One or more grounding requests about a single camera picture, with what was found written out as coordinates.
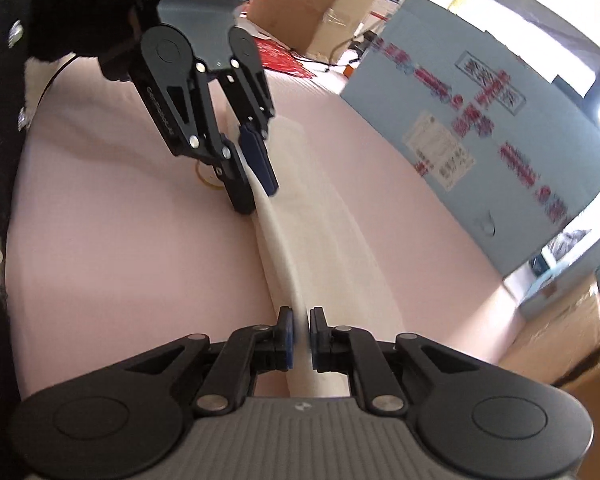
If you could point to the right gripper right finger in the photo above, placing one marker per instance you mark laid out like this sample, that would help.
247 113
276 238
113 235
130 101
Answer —
356 354

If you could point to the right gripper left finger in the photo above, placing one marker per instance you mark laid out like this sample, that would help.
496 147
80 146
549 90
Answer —
236 363

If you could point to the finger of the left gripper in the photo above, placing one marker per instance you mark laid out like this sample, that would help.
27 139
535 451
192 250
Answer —
246 89
174 86

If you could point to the yellow rubber band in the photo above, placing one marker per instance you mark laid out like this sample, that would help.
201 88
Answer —
208 177

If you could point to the white fabric shopping bag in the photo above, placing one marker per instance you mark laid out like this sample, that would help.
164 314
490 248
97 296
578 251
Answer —
314 255

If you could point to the red paper-cut decoration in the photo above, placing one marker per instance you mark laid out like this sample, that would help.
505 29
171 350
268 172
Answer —
274 57

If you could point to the taped brown cardboard box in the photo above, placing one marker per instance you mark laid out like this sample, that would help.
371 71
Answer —
318 29

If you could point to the open brown cardboard box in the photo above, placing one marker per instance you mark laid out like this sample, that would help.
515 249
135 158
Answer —
561 347

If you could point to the large light blue carton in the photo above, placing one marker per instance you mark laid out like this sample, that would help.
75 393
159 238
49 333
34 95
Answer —
510 156

